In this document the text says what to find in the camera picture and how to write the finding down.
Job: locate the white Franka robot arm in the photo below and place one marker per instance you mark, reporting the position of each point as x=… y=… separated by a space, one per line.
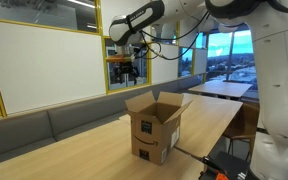
x=284 y=83

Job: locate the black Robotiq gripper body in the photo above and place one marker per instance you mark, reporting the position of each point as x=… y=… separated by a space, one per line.
x=126 y=67

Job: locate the brown cardboard box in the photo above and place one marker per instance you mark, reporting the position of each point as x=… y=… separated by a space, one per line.
x=154 y=133

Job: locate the large city view window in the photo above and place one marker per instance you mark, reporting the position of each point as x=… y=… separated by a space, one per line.
x=230 y=63

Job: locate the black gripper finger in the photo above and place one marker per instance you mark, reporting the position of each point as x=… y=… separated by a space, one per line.
x=134 y=75
x=119 y=76

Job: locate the narrow yellow framed window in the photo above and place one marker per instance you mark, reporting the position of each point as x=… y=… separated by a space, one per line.
x=185 y=63

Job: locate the olive brown wrist camera mount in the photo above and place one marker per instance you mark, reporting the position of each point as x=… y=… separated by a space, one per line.
x=119 y=58

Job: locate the wooden background table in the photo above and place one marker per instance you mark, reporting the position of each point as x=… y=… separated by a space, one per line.
x=220 y=88

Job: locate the grey upholstered bench sofa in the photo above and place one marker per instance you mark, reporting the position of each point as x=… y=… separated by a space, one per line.
x=17 y=133

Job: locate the wooden chair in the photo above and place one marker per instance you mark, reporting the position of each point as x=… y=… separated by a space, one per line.
x=245 y=125

